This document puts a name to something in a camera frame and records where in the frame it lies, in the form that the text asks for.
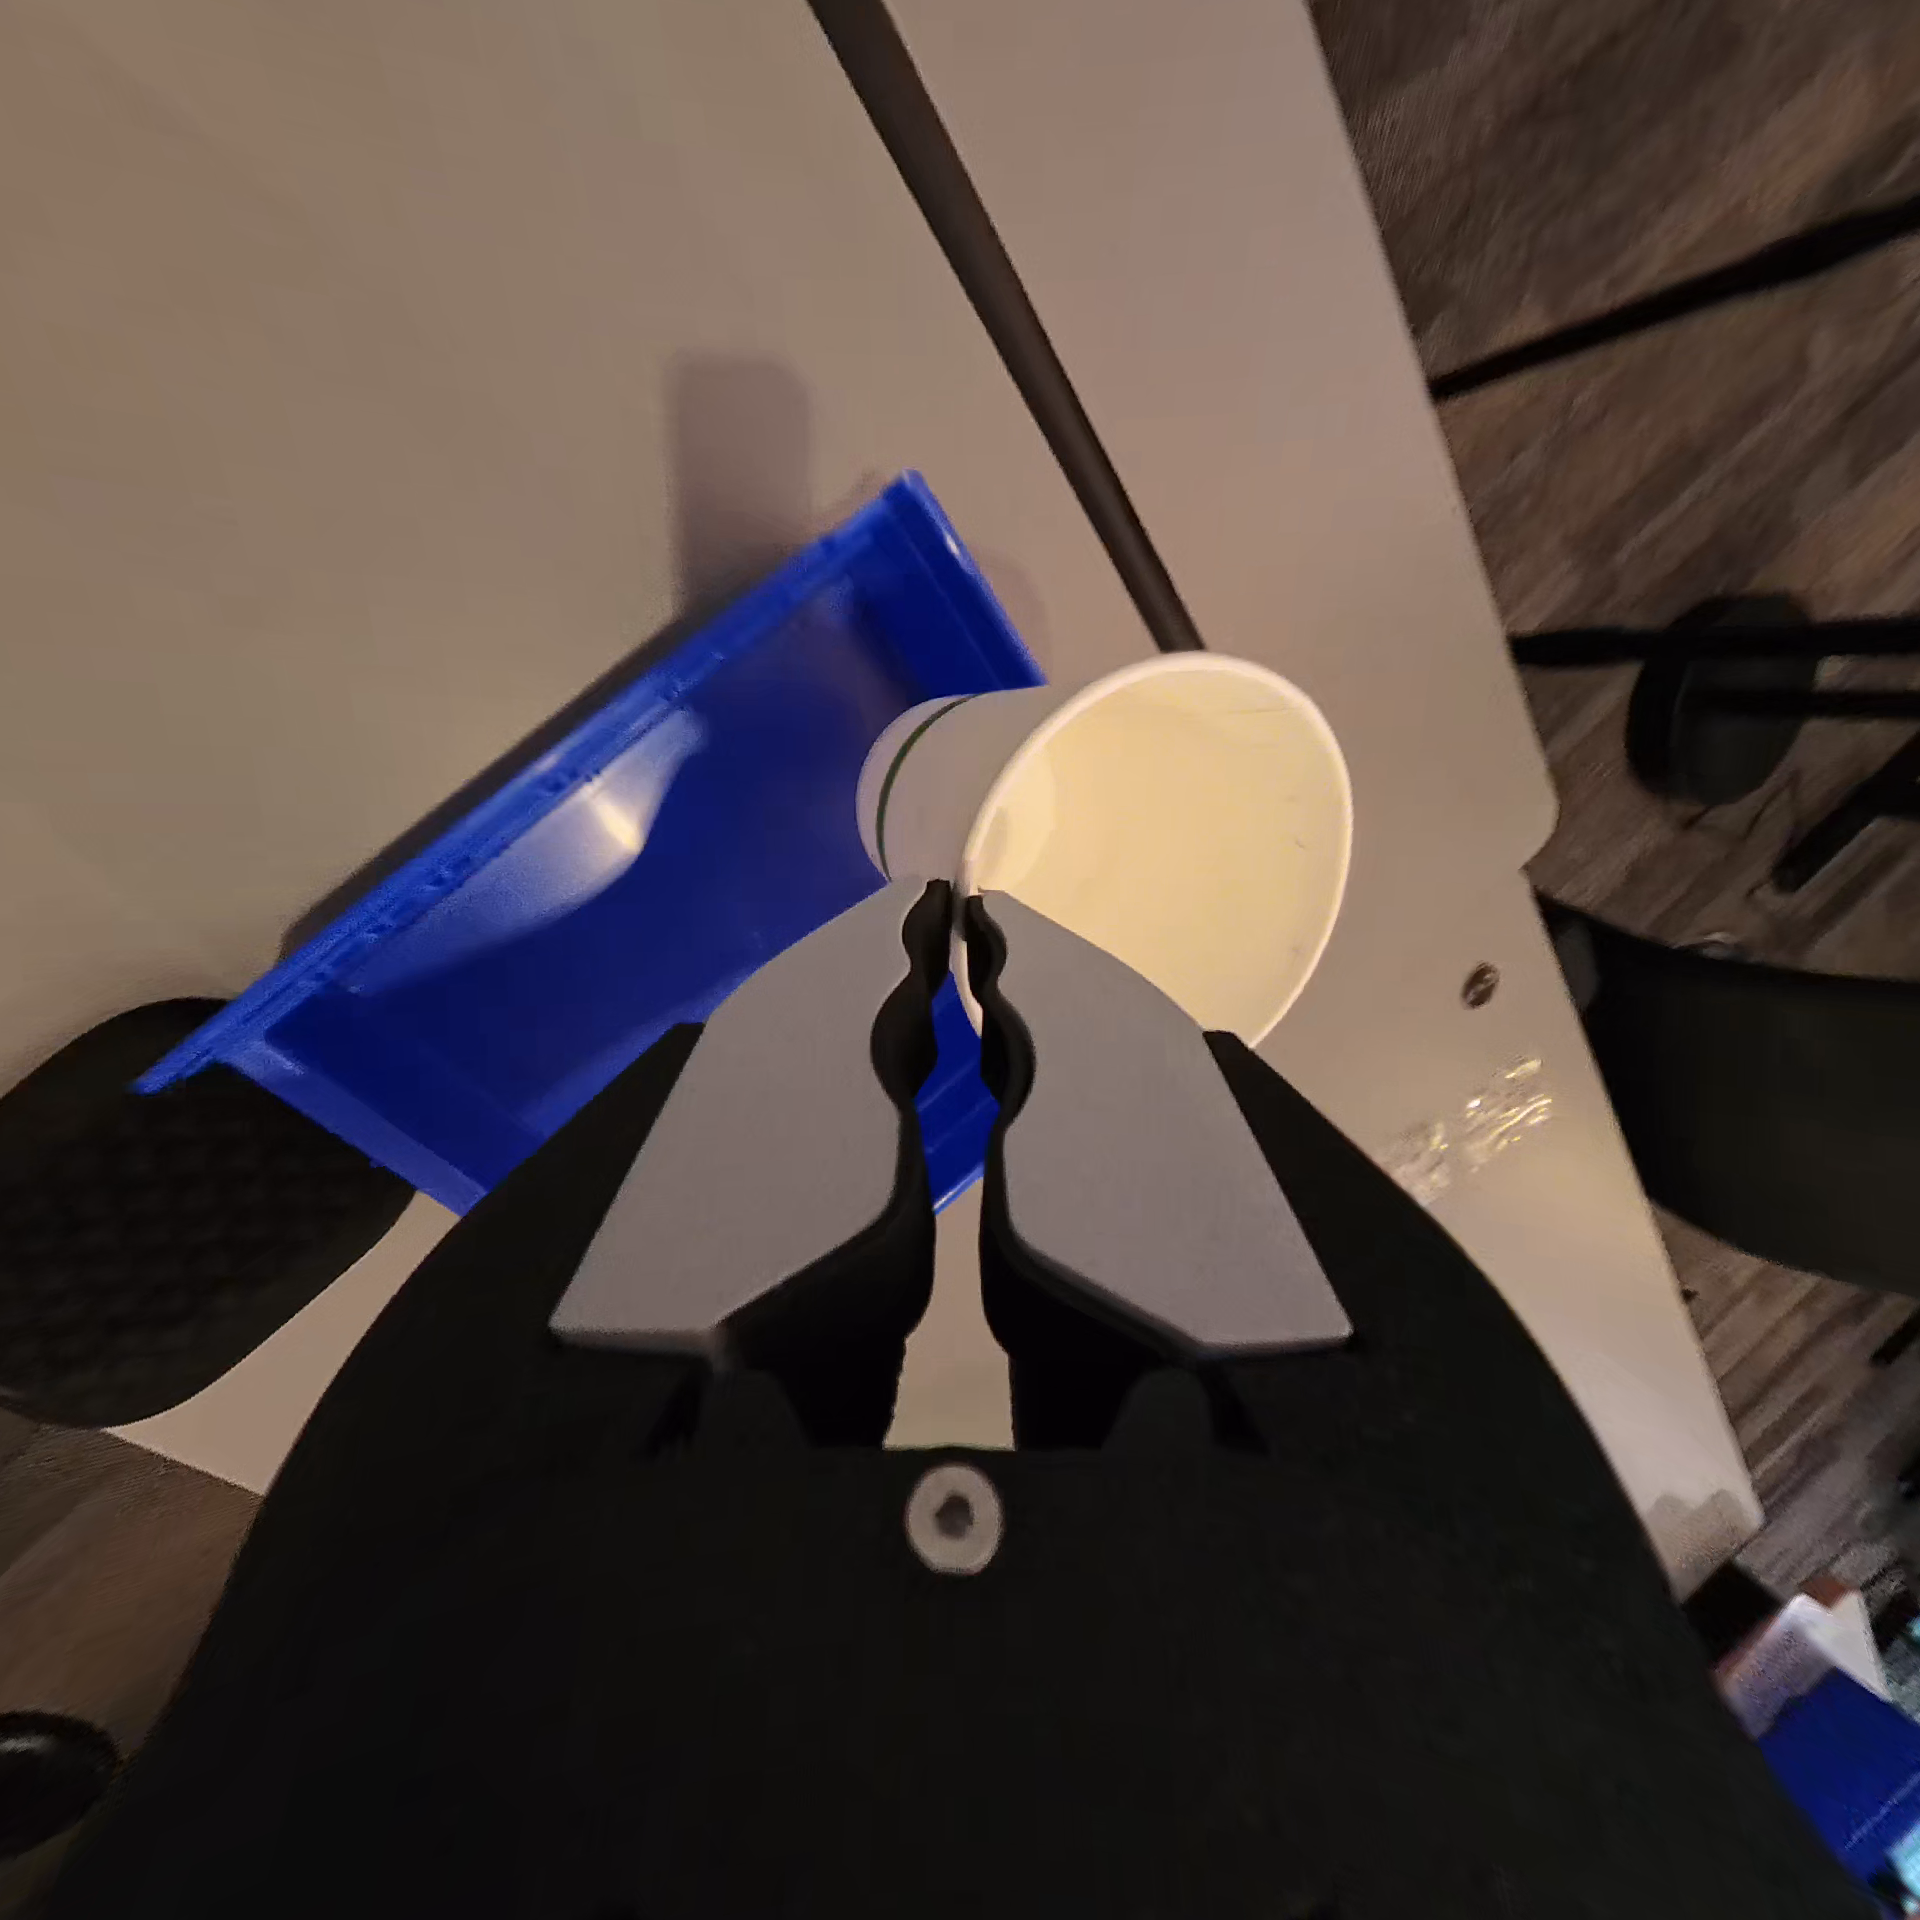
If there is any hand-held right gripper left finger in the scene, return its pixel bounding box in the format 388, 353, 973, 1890
547, 877, 969, 1455

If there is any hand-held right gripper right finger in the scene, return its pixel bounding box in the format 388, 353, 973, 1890
955, 887, 1358, 1455

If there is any white paper cup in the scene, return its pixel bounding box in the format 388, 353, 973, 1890
860, 650, 1358, 1052

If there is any blue plastic bin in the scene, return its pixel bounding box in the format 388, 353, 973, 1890
135, 471, 1052, 1215

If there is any black textured pad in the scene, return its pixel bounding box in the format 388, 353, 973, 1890
0, 999, 407, 1425

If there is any black office chair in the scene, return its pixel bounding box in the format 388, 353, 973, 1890
1562, 900, 1920, 1297

